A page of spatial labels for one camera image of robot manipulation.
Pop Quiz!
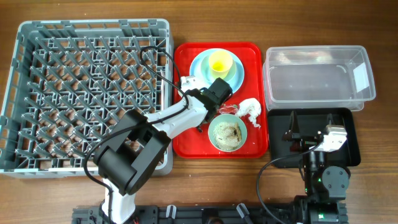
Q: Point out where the white tissue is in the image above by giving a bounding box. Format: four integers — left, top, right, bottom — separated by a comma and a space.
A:
235, 98, 262, 128

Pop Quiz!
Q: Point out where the grey dishwasher rack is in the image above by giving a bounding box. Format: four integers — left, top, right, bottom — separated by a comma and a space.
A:
1, 19, 174, 178

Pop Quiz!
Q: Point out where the clear plastic bin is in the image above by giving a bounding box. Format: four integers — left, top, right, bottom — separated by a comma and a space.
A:
263, 45, 376, 111

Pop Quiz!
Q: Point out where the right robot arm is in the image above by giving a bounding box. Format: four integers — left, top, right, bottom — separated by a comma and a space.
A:
282, 111, 351, 224

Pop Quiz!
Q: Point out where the green bowl with rice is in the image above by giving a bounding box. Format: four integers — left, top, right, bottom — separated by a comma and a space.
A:
208, 114, 248, 152

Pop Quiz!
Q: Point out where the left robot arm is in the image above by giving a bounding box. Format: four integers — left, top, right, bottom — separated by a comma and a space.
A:
92, 78, 233, 223

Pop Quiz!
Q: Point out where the yellow plastic cup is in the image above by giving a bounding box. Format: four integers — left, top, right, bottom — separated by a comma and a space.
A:
208, 50, 234, 78

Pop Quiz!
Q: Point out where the red snack wrapper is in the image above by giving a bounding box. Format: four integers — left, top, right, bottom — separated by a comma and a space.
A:
218, 104, 239, 114

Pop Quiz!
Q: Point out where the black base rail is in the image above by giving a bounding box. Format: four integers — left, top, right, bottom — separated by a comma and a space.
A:
71, 203, 349, 224

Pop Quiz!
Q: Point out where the light blue plate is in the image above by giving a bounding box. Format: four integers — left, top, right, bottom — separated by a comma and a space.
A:
189, 48, 244, 93

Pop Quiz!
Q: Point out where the red plastic tray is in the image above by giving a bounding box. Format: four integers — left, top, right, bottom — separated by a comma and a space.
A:
173, 42, 269, 159

